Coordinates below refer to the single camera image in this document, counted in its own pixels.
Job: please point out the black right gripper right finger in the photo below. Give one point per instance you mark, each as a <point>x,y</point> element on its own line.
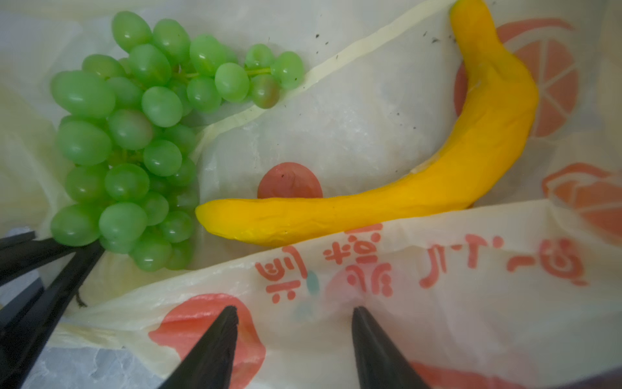
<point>379,363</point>

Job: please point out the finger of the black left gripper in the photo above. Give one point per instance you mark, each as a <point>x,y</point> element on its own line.
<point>29,319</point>
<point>22,253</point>

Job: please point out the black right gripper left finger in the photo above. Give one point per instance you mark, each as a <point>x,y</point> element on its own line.
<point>210,363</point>

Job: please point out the green grapes bunch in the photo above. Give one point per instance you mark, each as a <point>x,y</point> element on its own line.
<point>132,182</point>

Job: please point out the pale yellow plastic bag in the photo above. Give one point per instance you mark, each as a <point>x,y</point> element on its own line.
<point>521,290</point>

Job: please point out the yellow banana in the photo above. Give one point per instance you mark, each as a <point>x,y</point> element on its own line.
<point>488,137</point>

